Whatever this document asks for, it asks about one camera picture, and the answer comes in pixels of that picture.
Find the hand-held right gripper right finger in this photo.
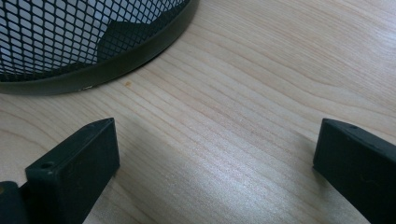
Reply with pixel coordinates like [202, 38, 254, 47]
[312, 118, 396, 224]

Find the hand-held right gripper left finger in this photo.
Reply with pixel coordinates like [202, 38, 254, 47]
[25, 117, 121, 224]

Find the black mesh trash can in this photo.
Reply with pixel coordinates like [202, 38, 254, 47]
[0, 0, 201, 97]

